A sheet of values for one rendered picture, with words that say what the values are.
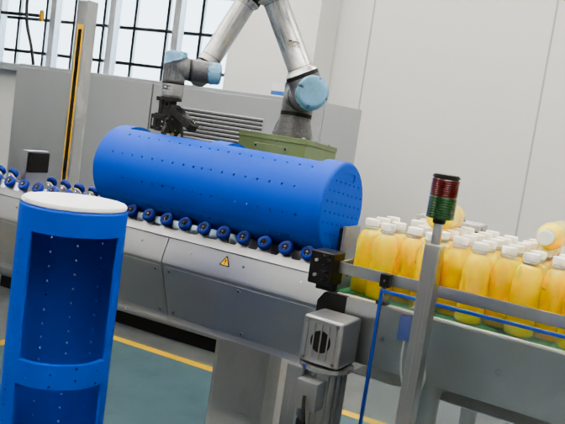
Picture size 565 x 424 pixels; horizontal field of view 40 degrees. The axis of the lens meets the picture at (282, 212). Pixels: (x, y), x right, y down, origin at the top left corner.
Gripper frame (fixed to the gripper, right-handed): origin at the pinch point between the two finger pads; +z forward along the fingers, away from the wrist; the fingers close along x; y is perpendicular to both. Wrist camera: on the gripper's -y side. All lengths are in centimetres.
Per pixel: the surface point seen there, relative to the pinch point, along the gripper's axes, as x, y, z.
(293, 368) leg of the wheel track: 11, -64, 54
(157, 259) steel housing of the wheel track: 15.7, -12.3, 31.4
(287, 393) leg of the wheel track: 12, -63, 62
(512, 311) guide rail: 22, -125, 19
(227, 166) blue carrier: 13.4, -33.2, -1.5
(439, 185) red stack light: 40, -109, -8
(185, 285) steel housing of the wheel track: 13.7, -22.9, 37.8
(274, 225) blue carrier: 14, -53, 13
